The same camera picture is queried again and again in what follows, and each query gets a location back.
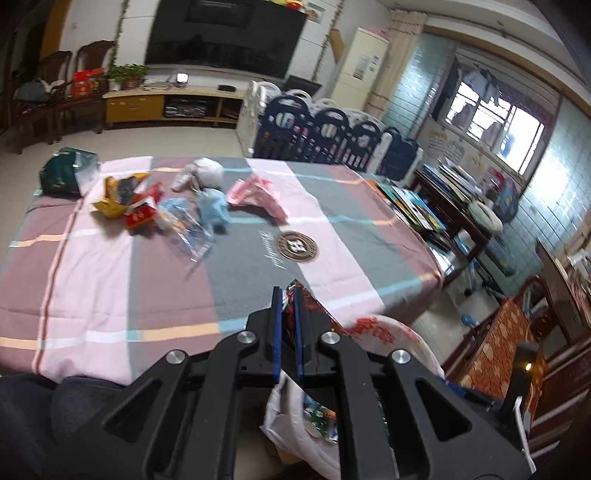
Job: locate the wall chart posters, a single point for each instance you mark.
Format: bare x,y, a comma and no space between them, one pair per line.
455,150

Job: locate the dark hanging garment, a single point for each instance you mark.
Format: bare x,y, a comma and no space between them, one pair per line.
455,92

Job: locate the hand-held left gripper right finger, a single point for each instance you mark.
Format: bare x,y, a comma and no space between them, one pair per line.
298,332

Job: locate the blue floor toy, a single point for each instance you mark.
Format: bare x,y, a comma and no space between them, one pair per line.
468,320

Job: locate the dark wooden chair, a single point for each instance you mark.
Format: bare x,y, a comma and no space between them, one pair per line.
94,69
41,92

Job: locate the clear crumpled plastic wrapper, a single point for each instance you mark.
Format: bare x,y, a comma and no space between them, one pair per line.
189,235

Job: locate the potted green plant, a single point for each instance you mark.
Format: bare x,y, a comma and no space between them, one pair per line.
127,76

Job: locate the red patterned cushioned chair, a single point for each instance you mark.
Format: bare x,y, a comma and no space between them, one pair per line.
498,341

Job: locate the row of colourful picture books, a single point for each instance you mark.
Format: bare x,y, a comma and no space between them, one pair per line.
411,205

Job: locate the white refrigerator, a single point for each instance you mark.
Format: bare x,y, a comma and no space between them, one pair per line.
361,74

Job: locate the navy and white playpen fence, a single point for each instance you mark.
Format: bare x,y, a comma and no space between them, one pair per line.
332,134

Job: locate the plaid tablecloth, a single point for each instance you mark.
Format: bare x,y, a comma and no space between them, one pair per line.
138,286

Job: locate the yellow brown snack wrapper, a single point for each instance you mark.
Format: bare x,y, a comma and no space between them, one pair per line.
113,199

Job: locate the beige curtain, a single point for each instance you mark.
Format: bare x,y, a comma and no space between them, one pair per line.
399,60

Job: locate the red packet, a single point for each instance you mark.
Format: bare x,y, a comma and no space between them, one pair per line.
141,213

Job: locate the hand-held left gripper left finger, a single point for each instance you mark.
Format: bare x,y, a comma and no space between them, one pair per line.
277,332

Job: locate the blue plastic bag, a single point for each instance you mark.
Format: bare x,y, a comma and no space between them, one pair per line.
214,208

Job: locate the grey green cushion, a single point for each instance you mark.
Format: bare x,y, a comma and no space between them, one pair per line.
485,214

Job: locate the red snack wrapper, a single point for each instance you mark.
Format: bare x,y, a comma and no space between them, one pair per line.
290,300

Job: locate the pink plastic bag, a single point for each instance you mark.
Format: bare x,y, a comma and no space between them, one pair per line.
256,196

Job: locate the dark bag on chair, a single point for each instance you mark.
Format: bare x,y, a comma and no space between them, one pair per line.
32,91

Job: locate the blue hanging shirt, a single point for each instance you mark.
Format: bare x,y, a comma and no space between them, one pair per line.
480,83

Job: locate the black stereo unit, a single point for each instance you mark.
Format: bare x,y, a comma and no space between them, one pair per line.
187,109

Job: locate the black monitor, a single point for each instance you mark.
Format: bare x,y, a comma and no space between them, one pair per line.
301,85

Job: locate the small black set-top box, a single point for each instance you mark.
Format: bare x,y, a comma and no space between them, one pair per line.
226,87

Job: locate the small white desk gadget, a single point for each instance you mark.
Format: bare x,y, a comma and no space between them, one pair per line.
181,79

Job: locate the white plastic bag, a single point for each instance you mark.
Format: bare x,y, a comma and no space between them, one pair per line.
392,332
207,170

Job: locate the dark green paper bag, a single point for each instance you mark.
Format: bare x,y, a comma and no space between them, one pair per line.
60,174

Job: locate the stack of books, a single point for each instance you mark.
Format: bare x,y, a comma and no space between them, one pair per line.
450,180

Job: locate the yellow wooden TV cabinet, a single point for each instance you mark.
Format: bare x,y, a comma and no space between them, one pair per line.
134,106

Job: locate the blue child chair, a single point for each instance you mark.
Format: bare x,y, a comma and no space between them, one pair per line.
503,230

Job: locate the large black television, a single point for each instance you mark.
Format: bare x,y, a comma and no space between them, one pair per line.
226,37

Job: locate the green ivy garland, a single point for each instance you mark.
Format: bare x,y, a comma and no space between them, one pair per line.
121,32
328,41

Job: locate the window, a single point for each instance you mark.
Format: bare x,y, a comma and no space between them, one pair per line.
503,124

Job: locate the dark wooden side table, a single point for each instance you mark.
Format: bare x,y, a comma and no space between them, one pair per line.
455,217

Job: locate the red gift box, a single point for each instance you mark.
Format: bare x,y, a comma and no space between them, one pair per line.
87,83

